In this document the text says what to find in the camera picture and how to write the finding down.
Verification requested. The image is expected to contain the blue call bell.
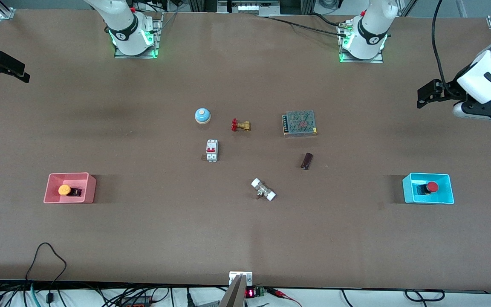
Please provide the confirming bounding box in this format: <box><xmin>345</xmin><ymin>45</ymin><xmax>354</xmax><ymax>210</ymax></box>
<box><xmin>194</xmin><ymin>107</ymin><xmax>211</xmax><ymax>125</ymax></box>

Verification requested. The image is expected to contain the metal fitting with white ends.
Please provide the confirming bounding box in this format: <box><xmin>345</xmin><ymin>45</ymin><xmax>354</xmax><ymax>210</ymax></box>
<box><xmin>251</xmin><ymin>178</ymin><xmax>277</xmax><ymax>202</ymax></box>

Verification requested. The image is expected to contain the metal mesh power supply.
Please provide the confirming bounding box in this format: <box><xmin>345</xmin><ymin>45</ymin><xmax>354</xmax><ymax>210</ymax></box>
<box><xmin>282</xmin><ymin>110</ymin><xmax>318</xmax><ymax>137</ymax></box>

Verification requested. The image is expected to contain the black coiled cable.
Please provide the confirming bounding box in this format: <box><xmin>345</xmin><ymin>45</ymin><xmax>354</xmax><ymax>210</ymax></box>
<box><xmin>404</xmin><ymin>289</ymin><xmax>445</xmax><ymax>302</ymax></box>

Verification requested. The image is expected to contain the pink plastic bin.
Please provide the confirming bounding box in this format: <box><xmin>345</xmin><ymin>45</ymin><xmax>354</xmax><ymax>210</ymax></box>
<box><xmin>43</xmin><ymin>172</ymin><xmax>97</xmax><ymax>204</ymax></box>

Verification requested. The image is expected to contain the black cable on table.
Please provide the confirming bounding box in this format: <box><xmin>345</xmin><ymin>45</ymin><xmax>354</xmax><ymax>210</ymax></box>
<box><xmin>266</xmin><ymin>15</ymin><xmax>350</xmax><ymax>37</ymax></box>

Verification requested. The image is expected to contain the red push button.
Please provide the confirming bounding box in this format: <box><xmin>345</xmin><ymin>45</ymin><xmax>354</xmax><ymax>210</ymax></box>
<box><xmin>416</xmin><ymin>181</ymin><xmax>440</xmax><ymax>196</ymax></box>

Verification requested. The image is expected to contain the white red circuit breaker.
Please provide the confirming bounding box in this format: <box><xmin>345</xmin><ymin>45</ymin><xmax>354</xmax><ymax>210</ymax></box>
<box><xmin>205</xmin><ymin>139</ymin><xmax>219</xmax><ymax>162</ymax></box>

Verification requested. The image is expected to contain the red clip lead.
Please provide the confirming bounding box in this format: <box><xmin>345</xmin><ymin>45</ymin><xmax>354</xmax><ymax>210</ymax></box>
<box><xmin>267</xmin><ymin>288</ymin><xmax>303</xmax><ymax>307</ymax></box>

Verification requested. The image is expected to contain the aluminium arm base plate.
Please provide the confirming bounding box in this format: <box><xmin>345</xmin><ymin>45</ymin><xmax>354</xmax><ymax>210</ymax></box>
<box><xmin>114</xmin><ymin>13</ymin><xmax>163</xmax><ymax>59</ymax></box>
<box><xmin>338</xmin><ymin>21</ymin><xmax>385</xmax><ymax>64</ymax></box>

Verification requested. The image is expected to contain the grey camera mounting pole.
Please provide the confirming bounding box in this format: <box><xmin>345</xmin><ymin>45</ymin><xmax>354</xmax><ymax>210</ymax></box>
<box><xmin>219</xmin><ymin>271</ymin><xmax>254</xmax><ymax>307</ymax></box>

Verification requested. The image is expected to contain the yellow push button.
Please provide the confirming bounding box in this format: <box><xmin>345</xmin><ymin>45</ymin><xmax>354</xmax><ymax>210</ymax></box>
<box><xmin>58</xmin><ymin>184</ymin><xmax>83</xmax><ymax>198</ymax></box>

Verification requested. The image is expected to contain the cyan plastic bin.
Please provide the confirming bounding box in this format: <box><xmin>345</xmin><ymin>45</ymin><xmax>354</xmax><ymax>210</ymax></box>
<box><xmin>402</xmin><ymin>172</ymin><xmax>455</xmax><ymax>205</ymax></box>

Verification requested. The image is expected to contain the black looped cable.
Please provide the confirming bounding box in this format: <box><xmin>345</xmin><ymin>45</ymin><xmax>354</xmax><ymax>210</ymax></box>
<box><xmin>25</xmin><ymin>242</ymin><xmax>68</xmax><ymax>304</ymax></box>

